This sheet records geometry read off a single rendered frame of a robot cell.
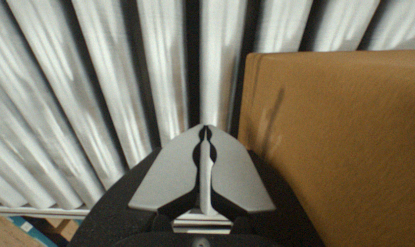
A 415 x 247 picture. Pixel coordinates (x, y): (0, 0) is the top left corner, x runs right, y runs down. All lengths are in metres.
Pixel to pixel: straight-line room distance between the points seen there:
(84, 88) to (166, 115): 0.11
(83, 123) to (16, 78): 0.08
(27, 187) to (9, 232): 1.05
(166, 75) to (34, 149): 0.28
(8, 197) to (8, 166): 0.12
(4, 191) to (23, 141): 0.19
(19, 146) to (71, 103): 0.15
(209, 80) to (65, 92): 0.18
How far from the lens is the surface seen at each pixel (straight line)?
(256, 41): 0.19
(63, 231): 1.80
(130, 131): 0.22
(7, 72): 0.29
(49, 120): 0.30
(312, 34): 0.22
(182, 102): 0.18
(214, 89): 0.16
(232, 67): 0.17
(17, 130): 0.36
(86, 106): 0.24
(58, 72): 0.24
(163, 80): 0.17
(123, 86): 0.20
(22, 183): 0.46
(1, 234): 1.49
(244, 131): 0.16
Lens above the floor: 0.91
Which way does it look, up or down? 61 degrees down
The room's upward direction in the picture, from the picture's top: 179 degrees counter-clockwise
